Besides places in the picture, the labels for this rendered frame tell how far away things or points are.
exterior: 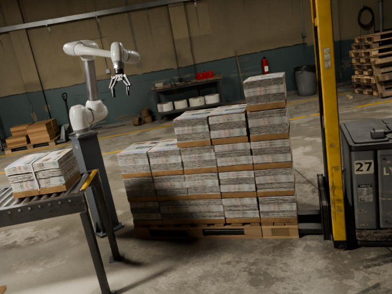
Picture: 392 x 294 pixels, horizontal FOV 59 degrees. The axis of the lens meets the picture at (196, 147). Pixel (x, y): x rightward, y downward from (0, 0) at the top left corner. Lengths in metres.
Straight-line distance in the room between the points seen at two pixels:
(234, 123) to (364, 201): 1.07
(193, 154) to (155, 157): 0.34
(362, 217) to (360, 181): 0.27
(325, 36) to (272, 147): 0.87
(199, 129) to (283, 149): 0.66
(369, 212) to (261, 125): 0.96
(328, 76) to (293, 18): 7.81
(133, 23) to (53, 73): 2.46
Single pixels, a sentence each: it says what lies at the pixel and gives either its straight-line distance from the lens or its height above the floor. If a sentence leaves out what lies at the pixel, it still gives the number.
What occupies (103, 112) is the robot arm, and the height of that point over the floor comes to 1.15.
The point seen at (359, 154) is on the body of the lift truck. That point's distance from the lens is 2.56.
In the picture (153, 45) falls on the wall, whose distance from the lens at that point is 9.52.
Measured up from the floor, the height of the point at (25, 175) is 0.95.
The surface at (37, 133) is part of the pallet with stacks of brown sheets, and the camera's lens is 9.15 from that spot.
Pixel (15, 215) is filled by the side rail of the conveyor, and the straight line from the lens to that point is 2.57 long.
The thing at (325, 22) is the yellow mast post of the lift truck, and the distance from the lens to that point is 2.38.
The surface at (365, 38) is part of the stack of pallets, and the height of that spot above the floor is 1.24.
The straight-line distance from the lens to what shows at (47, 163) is 2.51.
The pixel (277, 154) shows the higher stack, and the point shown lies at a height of 0.71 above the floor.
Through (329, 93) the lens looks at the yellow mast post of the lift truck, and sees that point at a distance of 2.40.
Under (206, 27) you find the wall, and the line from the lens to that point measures 9.60.
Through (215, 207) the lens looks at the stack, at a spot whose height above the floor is 0.29.
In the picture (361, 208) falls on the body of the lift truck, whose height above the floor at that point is 0.32.
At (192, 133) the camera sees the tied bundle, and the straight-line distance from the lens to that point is 2.76.
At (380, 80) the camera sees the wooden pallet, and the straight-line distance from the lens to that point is 8.29.
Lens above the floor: 1.54
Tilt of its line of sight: 15 degrees down
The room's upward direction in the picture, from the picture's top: 10 degrees counter-clockwise
